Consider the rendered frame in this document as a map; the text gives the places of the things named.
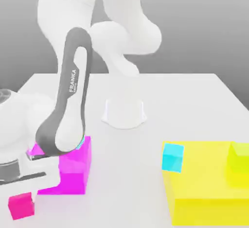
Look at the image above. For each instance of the large yellow box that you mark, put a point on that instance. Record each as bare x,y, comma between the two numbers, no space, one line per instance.
202,189

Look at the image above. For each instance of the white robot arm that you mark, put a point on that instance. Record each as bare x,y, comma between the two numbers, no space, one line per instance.
72,88

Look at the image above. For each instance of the small cyan cube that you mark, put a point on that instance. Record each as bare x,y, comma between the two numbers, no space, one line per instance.
172,159

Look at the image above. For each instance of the small lime cube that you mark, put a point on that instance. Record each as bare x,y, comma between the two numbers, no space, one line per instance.
240,169

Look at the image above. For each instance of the small pink cube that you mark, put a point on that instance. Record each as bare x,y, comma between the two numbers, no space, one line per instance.
20,206

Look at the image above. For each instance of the large magenta box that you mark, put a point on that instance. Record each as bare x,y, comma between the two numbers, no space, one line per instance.
74,171

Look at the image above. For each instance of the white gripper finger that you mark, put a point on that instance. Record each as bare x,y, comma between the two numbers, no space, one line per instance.
34,195

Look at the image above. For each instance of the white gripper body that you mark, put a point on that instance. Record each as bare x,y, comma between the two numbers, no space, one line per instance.
50,168

